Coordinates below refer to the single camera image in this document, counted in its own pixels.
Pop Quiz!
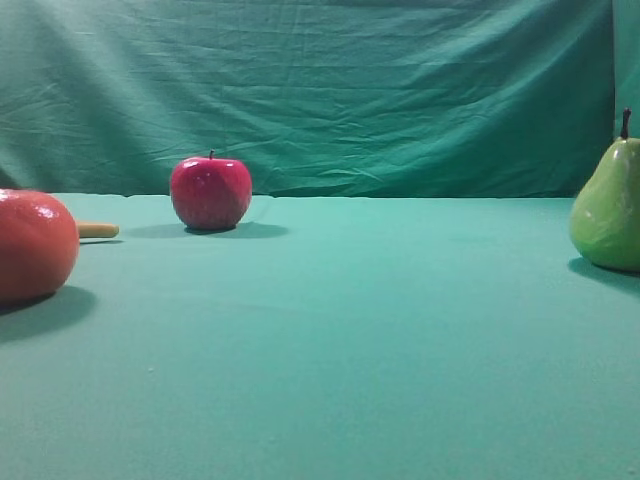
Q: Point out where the yellow banana tip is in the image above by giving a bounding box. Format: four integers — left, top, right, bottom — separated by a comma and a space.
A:
77, 222, 119, 238

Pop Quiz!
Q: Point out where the orange round fruit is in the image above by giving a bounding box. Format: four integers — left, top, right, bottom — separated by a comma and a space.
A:
1, 189, 79, 305

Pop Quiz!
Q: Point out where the green backdrop cloth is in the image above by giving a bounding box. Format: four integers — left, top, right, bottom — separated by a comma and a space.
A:
1, 1, 639, 197

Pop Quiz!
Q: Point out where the red apple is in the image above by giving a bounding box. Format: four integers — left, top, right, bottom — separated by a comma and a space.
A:
169, 150, 252, 231

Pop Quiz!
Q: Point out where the green table cloth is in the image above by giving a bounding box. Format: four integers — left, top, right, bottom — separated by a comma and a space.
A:
1, 194, 639, 479

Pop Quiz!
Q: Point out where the green pear with stem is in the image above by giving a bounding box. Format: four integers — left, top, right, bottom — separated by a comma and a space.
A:
569, 107, 639, 273

